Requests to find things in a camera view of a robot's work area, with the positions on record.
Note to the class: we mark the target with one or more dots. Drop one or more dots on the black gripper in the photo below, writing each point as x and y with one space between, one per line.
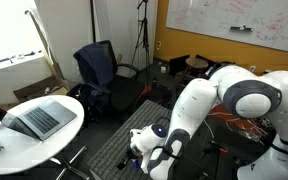
133 156

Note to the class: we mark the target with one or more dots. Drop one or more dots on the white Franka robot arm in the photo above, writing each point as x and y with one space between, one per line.
250 106

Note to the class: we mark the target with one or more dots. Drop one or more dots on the white cabinet with grey cushion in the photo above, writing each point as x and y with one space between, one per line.
117 146

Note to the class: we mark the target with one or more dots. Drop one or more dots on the black office chair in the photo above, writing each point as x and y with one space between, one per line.
124 90

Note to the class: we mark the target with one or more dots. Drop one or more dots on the grey open laptop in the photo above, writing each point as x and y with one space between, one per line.
40 120

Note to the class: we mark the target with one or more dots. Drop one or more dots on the round white table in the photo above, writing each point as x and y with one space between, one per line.
20 153

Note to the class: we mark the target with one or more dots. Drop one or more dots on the navy blue cloth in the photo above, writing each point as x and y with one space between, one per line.
95 65

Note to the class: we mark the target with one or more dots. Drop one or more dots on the black flat panel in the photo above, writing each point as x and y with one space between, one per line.
179 65

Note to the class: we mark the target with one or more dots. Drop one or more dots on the brown cardboard box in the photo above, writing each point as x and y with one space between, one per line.
34 89

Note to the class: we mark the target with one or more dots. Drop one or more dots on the round wooden stool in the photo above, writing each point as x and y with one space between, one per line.
196 62

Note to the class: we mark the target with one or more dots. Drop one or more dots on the black tripod stand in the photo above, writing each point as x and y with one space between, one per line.
145 36

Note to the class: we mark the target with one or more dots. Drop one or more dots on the white counter desk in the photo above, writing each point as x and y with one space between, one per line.
14 80

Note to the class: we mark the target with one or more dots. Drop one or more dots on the black whiteboard eraser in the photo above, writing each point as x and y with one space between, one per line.
241 28

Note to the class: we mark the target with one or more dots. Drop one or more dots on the white wall outlet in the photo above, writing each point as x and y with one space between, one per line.
159 45

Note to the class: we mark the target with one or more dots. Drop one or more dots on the wall whiteboard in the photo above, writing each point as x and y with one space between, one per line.
224 16

